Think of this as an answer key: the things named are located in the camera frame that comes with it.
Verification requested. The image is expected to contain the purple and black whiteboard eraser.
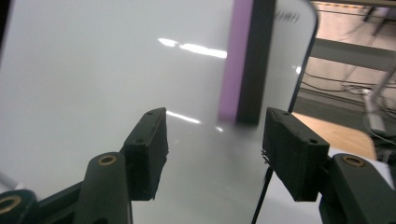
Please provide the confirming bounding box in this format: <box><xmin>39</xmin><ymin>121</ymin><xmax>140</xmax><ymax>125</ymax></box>
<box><xmin>217</xmin><ymin>0</ymin><xmax>277</xmax><ymax>127</ymax></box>

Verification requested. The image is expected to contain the white whiteboard with black edge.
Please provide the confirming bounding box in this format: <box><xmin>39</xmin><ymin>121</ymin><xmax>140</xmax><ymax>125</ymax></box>
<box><xmin>0</xmin><ymin>0</ymin><xmax>319</xmax><ymax>224</ymax></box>

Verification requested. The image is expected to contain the grey metal stand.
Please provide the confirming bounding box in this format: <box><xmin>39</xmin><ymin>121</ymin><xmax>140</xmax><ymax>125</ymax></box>
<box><xmin>361</xmin><ymin>64</ymin><xmax>396</xmax><ymax>138</ymax></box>

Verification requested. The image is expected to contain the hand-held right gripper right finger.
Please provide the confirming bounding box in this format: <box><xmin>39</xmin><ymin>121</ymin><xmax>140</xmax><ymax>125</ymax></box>
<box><xmin>262</xmin><ymin>106</ymin><xmax>331</xmax><ymax>203</ymax></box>

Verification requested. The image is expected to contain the black cable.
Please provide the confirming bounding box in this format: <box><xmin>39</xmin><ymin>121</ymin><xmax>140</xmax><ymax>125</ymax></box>
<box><xmin>299</xmin><ymin>72</ymin><xmax>396</xmax><ymax>95</ymax></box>

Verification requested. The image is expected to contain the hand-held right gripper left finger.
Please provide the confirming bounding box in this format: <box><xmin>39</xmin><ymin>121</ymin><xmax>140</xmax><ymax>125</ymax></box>
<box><xmin>122</xmin><ymin>106</ymin><xmax>170</xmax><ymax>202</ymax></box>

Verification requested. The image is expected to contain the grey metal beam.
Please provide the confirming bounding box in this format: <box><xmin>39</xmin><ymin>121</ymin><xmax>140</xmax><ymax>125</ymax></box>
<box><xmin>309</xmin><ymin>37</ymin><xmax>396</xmax><ymax>73</ymax></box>

